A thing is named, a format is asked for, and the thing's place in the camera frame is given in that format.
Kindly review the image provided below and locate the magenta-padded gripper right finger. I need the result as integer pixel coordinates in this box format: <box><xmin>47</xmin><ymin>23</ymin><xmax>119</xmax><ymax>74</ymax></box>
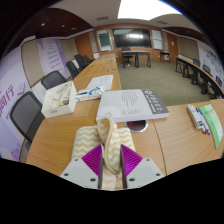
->
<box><xmin>119</xmin><ymin>143</ymin><xmax>165</xmax><ymax>190</ymax></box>

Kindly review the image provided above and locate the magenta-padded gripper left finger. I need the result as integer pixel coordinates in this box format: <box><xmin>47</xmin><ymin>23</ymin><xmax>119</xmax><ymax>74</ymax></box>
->
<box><xmin>59</xmin><ymin>143</ymin><xmax>105</xmax><ymax>190</ymax></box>

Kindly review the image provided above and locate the yellow white zigzag towel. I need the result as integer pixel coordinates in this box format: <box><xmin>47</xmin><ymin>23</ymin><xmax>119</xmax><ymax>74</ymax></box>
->
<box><xmin>70</xmin><ymin>117</ymin><xmax>137</xmax><ymax>191</ymax></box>

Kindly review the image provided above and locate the large white flat book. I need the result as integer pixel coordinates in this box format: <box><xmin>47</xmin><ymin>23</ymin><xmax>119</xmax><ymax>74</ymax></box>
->
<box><xmin>95</xmin><ymin>88</ymin><xmax>170</xmax><ymax>124</ymax></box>

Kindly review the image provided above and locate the white open cardboard box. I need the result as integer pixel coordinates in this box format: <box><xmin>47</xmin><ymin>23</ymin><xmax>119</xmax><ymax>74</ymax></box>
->
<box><xmin>41</xmin><ymin>80</ymin><xmax>78</xmax><ymax>119</ymax></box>

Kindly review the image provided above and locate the small blue white carton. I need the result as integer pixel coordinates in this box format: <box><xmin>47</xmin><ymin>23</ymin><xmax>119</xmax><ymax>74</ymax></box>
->
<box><xmin>74</xmin><ymin>86</ymin><xmax>105</xmax><ymax>103</ymax></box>

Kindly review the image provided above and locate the white marker box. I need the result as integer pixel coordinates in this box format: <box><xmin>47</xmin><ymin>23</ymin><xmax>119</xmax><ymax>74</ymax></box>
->
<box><xmin>186</xmin><ymin>103</ymin><xmax>204</xmax><ymax>130</ymax></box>

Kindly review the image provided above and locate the blue marker pen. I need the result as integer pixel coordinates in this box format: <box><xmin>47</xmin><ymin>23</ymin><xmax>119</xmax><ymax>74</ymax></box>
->
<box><xmin>195</xmin><ymin>107</ymin><xmax>212</xmax><ymax>136</ymax></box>

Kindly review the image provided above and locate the black mesh office chair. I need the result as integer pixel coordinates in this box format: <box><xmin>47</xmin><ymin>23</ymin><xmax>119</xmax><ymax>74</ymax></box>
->
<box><xmin>40</xmin><ymin>70</ymin><xmax>68</xmax><ymax>90</ymax></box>
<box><xmin>9</xmin><ymin>90</ymin><xmax>44</xmax><ymax>144</ymax></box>

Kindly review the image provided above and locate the green booklet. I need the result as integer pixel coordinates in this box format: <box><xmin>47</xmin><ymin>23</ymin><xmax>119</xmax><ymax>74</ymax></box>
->
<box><xmin>198</xmin><ymin>103</ymin><xmax>224</xmax><ymax>150</ymax></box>

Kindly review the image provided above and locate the group of black office chairs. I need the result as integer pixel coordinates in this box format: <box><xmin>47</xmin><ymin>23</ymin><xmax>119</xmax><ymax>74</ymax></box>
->
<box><xmin>65</xmin><ymin>53</ymin><xmax>96</xmax><ymax>79</ymax></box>

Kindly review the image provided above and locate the row of wooden tables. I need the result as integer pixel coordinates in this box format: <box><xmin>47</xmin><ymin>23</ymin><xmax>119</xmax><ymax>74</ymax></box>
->
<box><xmin>174</xmin><ymin>55</ymin><xmax>224</xmax><ymax>99</ymax></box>

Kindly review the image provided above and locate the dark desk with chair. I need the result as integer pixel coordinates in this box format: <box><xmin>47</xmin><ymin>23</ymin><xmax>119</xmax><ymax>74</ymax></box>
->
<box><xmin>120</xmin><ymin>49</ymin><xmax>153</xmax><ymax>69</ymax></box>

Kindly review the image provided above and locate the row of black chairs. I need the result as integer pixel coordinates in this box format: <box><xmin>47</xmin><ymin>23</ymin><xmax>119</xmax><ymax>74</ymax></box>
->
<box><xmin>191</xmin><ymin>58</ymin><xmax>224</xmax><ymax>98</ymax></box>

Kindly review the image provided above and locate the small dark side desk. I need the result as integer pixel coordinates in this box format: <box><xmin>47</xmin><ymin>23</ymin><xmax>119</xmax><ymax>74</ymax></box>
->
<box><xmin>159</xmin><ymin>49</ymin><xmax>171</xmax><ymax>64</ymax></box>

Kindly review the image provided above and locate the brown wooden door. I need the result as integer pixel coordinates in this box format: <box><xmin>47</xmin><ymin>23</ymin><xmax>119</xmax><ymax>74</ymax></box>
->
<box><xmin>166</xmin><ymin>32</ymin><xmax>179</xmax><ymax>64</ymax></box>
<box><xmin>73</xmin><ymin>32</ymin><xmax>95</xmax><ymax>61</ymax></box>

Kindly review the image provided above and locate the white framed whiteboard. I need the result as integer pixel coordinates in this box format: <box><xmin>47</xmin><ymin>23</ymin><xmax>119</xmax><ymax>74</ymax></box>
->
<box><xmin>151</xmin><ymin>29</ymin><xmax>164</xmax><ymax>50</ymax></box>

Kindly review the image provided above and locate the bright ceiling light panel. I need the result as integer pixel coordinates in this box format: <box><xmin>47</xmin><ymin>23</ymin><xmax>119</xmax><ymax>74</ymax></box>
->
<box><xmin>117</xmin><ymin>0</ymin><xmax>183</xmax><ymax>22</ymax></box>

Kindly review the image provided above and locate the round black cable grommet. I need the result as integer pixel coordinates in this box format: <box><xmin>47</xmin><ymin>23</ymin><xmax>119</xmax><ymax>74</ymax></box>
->
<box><xmin>124</xmin><ymin>119</ymin><xmax>149</xmax><ymax>134</ymax></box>

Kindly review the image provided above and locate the narrow purple wall banner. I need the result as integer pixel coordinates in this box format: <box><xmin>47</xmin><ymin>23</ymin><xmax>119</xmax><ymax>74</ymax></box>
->
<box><xmin>35</xmin><ymin>37</ymin><xmax>69</xmax><ymax>81</ymax></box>

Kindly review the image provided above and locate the colourful wall poster board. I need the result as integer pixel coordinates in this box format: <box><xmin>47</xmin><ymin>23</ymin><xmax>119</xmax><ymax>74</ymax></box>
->
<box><xmin>198</xmin><ymin>41</ymin><xmax>224</xmax><ymax>81</ymax></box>

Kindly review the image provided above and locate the large black wall screen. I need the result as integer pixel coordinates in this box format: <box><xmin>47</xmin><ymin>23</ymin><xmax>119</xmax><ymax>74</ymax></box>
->
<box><xmin>111</xmin><ymin>27</ymin><xmax>153</xmax><ymax>49</ymax></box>

